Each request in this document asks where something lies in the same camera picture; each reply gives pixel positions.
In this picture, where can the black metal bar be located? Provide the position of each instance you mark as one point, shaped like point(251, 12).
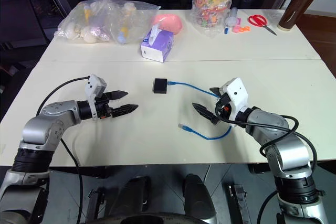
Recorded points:
point(237, 203)
point(94, 205)

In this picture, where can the small black adapter box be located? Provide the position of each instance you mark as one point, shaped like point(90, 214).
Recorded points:
point(160, 86)

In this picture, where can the pink soft lump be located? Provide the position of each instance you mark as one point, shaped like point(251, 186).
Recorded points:
point(170, 22)

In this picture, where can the blue marker pen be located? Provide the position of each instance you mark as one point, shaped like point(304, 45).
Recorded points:
point(226, 29)

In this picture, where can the small pink plastic pieces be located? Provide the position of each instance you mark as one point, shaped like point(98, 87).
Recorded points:
point(237, 24)

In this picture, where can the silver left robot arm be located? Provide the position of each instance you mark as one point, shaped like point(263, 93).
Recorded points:
point(39, 127)

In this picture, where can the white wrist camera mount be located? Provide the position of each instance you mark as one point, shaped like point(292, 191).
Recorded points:
point(236, 90)
point(94, 85)

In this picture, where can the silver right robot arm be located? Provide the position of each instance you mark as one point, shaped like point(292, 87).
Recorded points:
point(291, 153)

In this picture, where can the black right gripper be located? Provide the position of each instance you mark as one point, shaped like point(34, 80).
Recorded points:
point(223, 109)

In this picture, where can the clear bag of pale toys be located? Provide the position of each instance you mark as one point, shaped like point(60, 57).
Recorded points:
point(81, 24)

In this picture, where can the orange plastic rings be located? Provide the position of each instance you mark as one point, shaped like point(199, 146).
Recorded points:
point(245, 29)

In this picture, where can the dark rounded shape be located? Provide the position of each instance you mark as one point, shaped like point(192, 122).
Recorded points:
point(134, 195)
point(198, 195)

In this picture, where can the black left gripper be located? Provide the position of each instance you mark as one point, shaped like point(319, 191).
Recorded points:
point(103, 108)

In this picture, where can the purple white tissue box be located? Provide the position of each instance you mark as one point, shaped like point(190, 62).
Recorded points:
point(157, 47)

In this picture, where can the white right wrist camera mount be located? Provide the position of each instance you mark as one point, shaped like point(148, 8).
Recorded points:
point(236, 90)

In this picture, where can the brown tall bottle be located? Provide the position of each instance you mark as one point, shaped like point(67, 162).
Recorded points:
point(296, 6)

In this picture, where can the clear bag around jar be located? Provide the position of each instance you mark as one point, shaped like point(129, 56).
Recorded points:
point(207, 31)

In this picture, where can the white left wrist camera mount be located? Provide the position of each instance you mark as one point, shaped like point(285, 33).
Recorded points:
point(94, 85)

